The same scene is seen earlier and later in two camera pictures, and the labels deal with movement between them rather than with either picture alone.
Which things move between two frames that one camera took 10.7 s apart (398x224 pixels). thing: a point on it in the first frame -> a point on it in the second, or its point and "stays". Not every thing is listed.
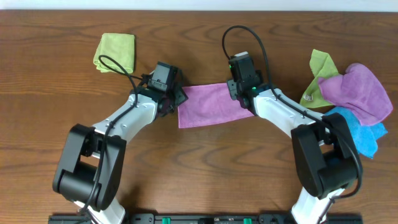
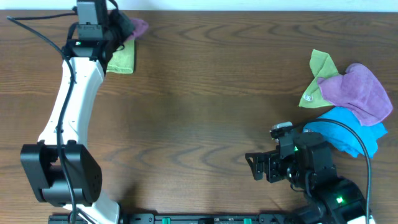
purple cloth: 209,104 -> 140,28
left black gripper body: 179,95 -> 121,23
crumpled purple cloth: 357,89 stays
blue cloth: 365,137 stays
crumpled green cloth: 321,65 stays
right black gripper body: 232,90 -> 267,167
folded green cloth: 119,46 stays
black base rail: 211,218 stays
